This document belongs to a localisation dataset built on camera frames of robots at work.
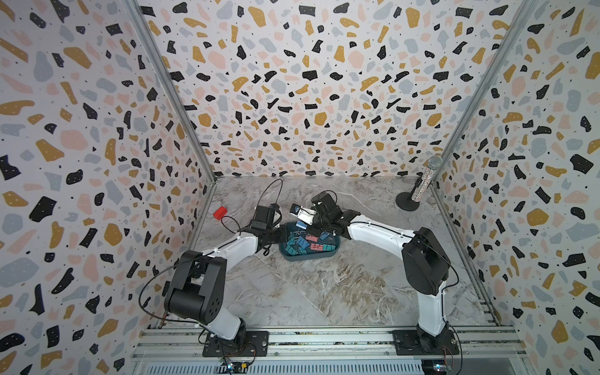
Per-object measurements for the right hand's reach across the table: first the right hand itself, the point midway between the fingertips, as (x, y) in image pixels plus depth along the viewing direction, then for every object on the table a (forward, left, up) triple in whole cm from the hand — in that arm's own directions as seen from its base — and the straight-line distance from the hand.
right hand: (305, 218), depth 91 cm
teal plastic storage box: (-6, +2, -11) cm, 13 cm away
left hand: (-3, +6, -5) cm, 9 cm away
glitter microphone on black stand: (+15, -46, -7) cm, 49 cm away
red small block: (+9, +39, -9) cm, 42 cm away
